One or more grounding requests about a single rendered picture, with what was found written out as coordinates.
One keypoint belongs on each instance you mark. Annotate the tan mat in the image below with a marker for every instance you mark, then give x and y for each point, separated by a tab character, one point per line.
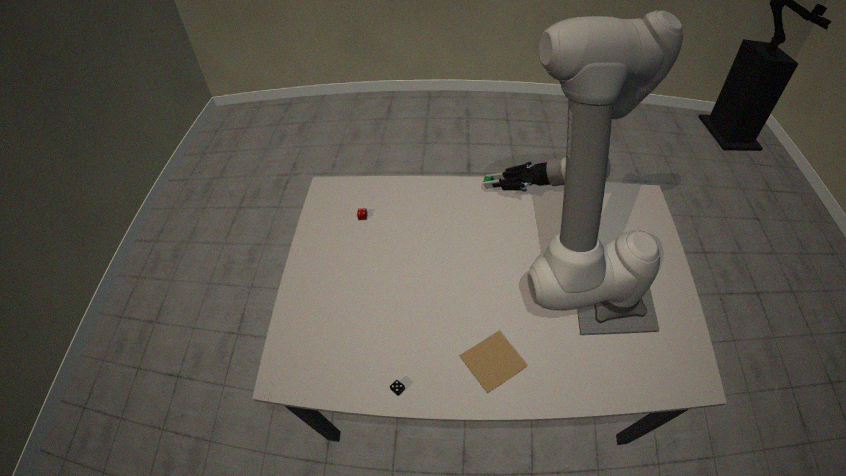
493	361

